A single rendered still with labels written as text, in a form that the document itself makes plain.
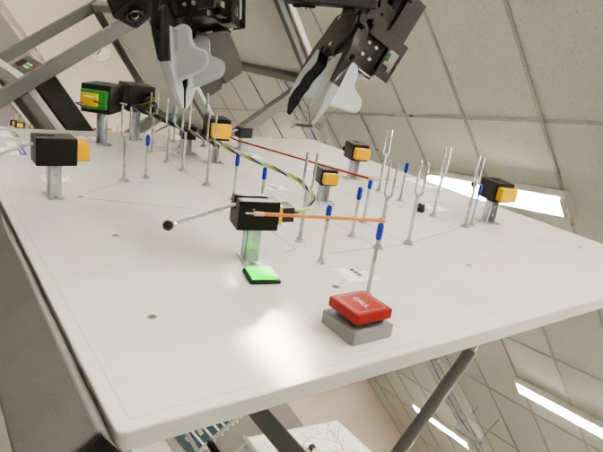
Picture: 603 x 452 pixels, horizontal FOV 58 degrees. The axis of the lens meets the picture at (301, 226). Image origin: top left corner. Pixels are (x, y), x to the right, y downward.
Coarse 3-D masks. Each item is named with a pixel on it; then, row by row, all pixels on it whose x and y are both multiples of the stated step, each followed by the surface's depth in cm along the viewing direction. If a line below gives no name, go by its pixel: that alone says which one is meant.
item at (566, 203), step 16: (432, 176) 438; (448, 176) 423; (464, 176) 412; (464, 192) 414; (528, 192) 360; (544, 192) 350; (560, 192) 343; (528, 208) 368; (544, 208) 356; (560, 208) 344
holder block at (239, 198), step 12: (240, 204) 70; (252, 204) 71; (264, 204) 71; (276, 204) 72; (240, 216) 71; (252, 216) 71; (264, 216) 72; (240, 228) 71; (252, 228) 72; (264, 228) 72; (276, 228) 73
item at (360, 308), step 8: (336, 296) 60; (344, 296) 60; (352, 296) 60; (360, 296) 61; (368, 296) 61; (328, 304) 60; (336, 304) 59; (344, 304) 58; (352, 304) 58; (360, 304) 59; (368, 304) 59; (376, 304) 59; (384, 304) 60; (344, 312) 58; (352, 312) 57; (360, 312) 57; (368, 312) 57; (376, 312) 58; (384, 312) 58; (352, 320) 57; (360, 320) 57; (368, 320) 57; (376, 320) 58
